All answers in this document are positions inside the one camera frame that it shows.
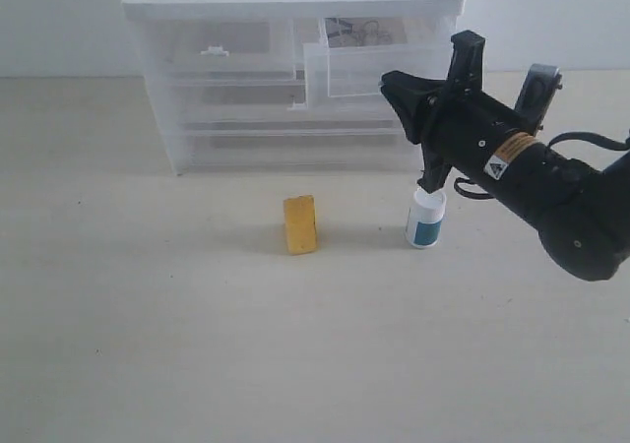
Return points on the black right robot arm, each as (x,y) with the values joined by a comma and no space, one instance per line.
(573,190)

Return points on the clear wide bottom drawer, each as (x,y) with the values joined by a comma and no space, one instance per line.
(363,149)

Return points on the yellow sponge block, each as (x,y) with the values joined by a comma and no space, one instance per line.
(300,225)

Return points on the clear wide middle drawer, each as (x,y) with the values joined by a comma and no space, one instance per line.
(273,103)

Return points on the clear wide drawer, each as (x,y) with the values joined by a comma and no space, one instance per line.
(273,103)
(363,149)

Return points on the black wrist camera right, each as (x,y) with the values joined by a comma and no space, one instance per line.
(539,88)

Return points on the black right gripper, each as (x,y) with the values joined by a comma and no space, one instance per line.
(464,127)

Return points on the white bottle blue label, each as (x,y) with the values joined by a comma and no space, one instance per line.
(426,213)

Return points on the white plastic drawer cabinet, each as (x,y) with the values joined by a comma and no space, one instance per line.
(141,15)

